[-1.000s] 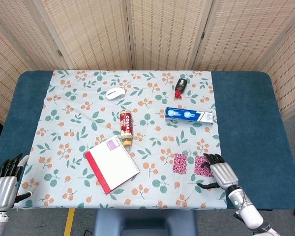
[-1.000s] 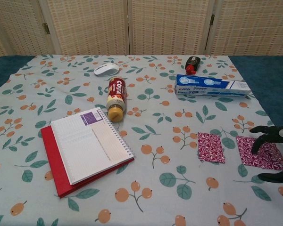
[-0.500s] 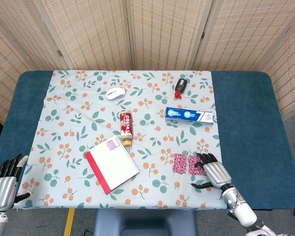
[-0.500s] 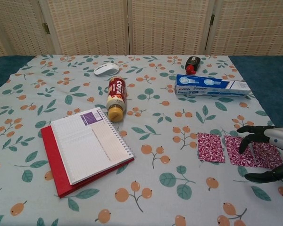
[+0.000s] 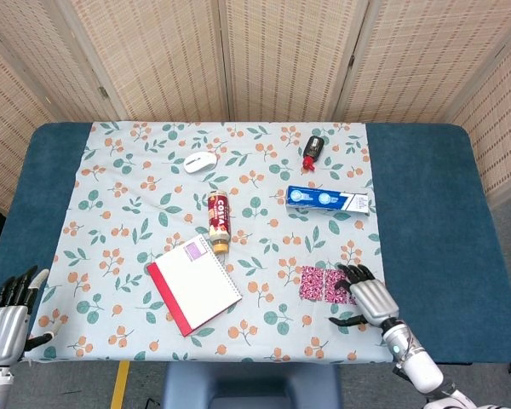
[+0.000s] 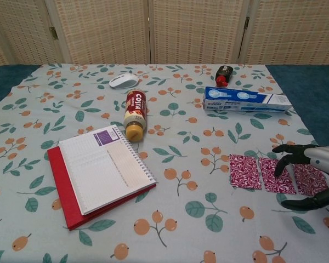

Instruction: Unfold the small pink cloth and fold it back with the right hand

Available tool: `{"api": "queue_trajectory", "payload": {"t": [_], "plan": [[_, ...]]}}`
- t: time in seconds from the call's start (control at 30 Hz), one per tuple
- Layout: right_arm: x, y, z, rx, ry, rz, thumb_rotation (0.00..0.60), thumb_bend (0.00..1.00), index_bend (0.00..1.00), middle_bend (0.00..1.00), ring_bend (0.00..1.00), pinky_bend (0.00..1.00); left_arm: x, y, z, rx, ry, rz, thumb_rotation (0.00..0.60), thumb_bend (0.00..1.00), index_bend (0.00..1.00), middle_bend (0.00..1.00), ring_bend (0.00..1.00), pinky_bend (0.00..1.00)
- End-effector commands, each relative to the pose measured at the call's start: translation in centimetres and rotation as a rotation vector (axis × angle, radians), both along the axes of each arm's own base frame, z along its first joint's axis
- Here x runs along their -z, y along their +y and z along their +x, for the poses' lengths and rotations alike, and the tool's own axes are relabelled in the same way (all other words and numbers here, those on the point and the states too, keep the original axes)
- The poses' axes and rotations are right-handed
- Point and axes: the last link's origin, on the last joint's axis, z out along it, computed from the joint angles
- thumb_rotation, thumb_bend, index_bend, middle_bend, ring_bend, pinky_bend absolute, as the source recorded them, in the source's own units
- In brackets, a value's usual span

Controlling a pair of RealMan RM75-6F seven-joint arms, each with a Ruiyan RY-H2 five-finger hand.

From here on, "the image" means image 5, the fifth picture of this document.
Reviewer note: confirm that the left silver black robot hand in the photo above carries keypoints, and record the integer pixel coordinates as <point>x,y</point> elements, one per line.
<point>4,332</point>

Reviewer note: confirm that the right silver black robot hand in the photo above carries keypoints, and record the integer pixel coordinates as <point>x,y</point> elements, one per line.
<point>372,300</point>

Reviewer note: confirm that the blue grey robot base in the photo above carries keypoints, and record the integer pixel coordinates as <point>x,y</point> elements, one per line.
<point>251,383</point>

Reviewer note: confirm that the blue white toothpaste box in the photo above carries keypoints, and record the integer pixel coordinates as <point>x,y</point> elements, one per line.
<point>323,199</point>

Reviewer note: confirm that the floral printed tablecloth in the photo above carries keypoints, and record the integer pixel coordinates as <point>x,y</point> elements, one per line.
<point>260,255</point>

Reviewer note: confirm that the blue felt table cover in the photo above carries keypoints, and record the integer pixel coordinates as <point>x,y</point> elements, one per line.
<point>430,191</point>

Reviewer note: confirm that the yellow floor tape strip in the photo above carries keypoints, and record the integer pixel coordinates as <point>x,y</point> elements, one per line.
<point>120,383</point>

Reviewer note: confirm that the small red black bottle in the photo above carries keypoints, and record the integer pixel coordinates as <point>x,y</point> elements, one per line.
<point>313,147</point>

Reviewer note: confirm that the Costa coffee bottle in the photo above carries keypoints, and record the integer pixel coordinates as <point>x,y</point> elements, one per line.
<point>219,217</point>

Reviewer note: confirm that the red cover spiral notebook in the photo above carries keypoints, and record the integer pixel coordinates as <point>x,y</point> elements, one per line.
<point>196,285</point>

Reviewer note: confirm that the bamboo folding screen panel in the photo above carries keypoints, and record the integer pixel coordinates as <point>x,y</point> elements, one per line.
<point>421,64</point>
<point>162,59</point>
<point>502,128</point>
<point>8,149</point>
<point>38,51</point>
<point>289,59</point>

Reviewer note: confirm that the white computer mouse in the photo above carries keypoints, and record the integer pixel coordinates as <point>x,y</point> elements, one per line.
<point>199,162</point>

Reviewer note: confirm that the brass screen hinge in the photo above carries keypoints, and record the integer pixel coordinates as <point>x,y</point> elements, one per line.
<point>104,92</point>
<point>351,60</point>

